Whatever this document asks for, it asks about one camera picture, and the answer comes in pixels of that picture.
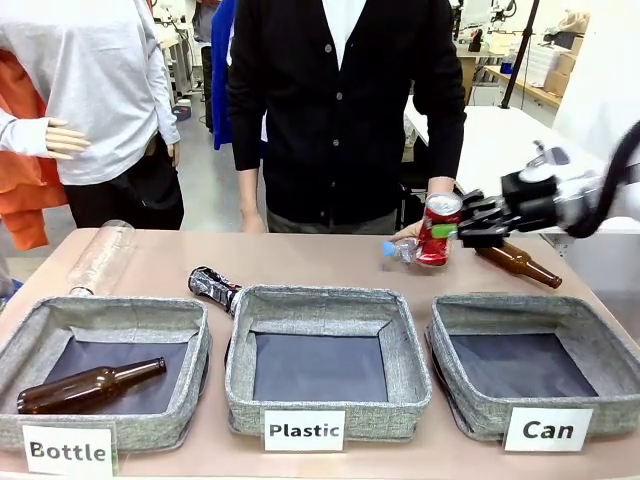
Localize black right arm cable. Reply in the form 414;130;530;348
563;118;640;240

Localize blue garment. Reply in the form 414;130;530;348
210;0;239;152

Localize grey fabric basket labelled Can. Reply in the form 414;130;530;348
426;293;640;443

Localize white Bottle label card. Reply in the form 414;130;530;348
20;420;119;477

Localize person's left hand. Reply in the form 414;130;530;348
388;176;461;246

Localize black tripod pole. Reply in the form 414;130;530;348
499;0;542;111

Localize crushed black Pepsi can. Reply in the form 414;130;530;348
187;265;244;315

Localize white Plastic label card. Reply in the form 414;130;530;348
263;409;347;453

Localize brown glass beer bottle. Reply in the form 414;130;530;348
473;240;563;290
16;356;168;416

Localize mannequin in grey sweater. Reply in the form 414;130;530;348
0;0;186;232

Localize wooden mannequin hand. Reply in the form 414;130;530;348
43;116;92;162

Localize person's right hand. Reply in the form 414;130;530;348
239;206;269;235

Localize stacked cardboard boxes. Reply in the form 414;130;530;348
541;33;585;97

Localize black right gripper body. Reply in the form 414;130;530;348
501;170;560;233

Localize white Can label card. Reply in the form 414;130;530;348
503;406;595;454

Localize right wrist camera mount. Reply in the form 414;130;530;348
518;140;572;184

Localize crushed red soda can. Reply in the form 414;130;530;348
415;192;465;270

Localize person in black cardigan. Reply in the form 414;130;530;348
226;0;469;235

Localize grey fabric basket labelled Plastic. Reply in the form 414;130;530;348
224;284;434;443

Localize white side table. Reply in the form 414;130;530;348
403;94;640;236

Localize grey fabric basket labelled Bottle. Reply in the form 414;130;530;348
0;295;213;454

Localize large clear plastic bottle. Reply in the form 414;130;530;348
67;219;137;297

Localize small crushed plastic bottle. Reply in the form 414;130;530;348
382;237;421;266

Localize person's right forearm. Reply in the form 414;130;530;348
236;168;263;214

